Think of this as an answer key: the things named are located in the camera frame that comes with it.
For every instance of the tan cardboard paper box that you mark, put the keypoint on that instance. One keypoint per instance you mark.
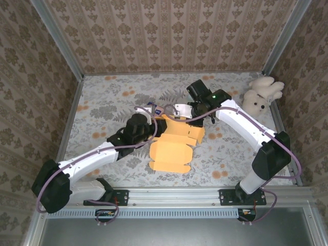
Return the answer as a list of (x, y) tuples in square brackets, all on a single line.
[(171, 153)]

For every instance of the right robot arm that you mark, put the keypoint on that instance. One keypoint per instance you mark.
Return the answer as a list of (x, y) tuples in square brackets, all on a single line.
[(241, 125)]

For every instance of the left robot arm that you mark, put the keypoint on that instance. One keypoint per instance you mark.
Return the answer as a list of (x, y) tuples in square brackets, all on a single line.
[(87, 164)]

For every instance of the blue tissue pack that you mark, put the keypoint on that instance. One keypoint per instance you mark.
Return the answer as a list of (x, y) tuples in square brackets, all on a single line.
[(152, 104)]

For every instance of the white plush toy dog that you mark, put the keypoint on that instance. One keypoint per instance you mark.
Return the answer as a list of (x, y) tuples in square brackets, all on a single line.
[(256, 102)]

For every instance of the black controller board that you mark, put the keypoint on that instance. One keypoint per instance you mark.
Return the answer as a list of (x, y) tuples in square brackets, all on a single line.
[(105, 214), (247, 213)]

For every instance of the grey metal lower panel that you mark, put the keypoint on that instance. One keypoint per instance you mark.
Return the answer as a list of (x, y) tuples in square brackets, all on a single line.
[(166, 233)]

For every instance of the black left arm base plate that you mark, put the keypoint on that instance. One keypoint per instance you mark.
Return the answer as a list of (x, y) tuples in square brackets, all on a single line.
[(123, 197)]

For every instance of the aluminium side rail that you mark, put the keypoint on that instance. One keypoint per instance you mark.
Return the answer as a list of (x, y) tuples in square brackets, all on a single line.
[(279, 120), (68, 128)]

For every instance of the long aluminium base rail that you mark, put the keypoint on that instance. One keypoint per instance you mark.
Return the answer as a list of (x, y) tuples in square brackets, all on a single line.
[(174, 196)]

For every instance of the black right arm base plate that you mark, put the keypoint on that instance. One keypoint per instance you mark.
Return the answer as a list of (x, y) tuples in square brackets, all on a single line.
[(226, 197)]

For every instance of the aluminium frame post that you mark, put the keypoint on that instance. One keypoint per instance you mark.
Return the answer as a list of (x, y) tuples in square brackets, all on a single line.
[(56, 33), (284, 36)]

